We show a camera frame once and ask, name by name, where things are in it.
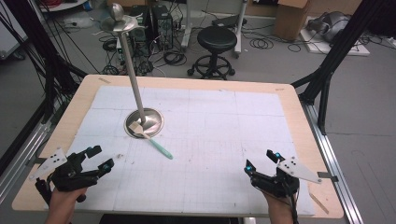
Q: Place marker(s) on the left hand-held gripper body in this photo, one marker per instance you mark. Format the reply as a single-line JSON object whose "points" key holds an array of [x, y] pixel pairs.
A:
{"points": [[70, 179]]}

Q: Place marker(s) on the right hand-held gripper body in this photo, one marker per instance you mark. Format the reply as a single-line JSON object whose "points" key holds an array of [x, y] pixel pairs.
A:
{"points": [[281, 182]]}

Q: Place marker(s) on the person's left hand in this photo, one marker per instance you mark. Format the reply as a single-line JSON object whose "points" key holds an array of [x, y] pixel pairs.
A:
{"points": [[63, 203]]}

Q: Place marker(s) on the person's right hand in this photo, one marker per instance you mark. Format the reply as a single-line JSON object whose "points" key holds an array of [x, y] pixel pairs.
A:
{"points": [[278, 210]]}

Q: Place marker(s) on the thin wooden strip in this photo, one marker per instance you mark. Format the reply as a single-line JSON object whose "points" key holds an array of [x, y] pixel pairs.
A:
{"points": [[318, 200]]}

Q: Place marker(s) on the white grid mat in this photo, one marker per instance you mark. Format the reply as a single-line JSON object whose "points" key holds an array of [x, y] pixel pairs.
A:
{"points": [[205, 140]]}

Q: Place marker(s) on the tall metal stand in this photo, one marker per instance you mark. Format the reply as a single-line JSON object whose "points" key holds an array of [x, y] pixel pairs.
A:
{"points": [[133, 73]]}

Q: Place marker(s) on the black computer tower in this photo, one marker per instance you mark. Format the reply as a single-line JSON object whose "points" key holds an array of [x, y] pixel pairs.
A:
{"points": [[140, 34], [163, 26]]}

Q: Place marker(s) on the black round stool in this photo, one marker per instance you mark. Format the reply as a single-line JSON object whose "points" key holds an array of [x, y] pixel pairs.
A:
{"points": [[216, 40]]}

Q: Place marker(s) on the white foam board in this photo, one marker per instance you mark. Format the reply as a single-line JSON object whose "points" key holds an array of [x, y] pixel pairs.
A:
{"points": [[351, 49]]}

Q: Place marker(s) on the cardboard box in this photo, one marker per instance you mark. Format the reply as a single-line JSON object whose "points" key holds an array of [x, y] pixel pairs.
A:
{"points": [[291, 20]]}

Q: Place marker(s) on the black flat device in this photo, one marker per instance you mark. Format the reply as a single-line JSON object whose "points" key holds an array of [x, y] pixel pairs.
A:
{"points": [[229, 21]]}

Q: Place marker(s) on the grey bag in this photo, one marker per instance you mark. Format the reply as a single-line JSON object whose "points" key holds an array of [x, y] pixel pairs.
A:
{"points": [[330, 25]]}

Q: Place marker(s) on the white panel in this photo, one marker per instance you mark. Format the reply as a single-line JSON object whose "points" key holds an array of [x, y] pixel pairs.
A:
{"points": [[9, 34]]}

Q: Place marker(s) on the metal table bracket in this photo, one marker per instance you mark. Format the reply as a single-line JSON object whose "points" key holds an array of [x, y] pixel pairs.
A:
{"points": [[327, 176]]}

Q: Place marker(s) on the aluminium rail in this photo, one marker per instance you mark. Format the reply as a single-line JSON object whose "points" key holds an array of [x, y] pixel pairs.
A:
{"points": [[21, 161], [334, 161]]}

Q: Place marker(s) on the black metal frame stand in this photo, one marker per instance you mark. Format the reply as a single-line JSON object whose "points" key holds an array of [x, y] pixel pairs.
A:
{"points": [[46, 62], [339, 46]]}

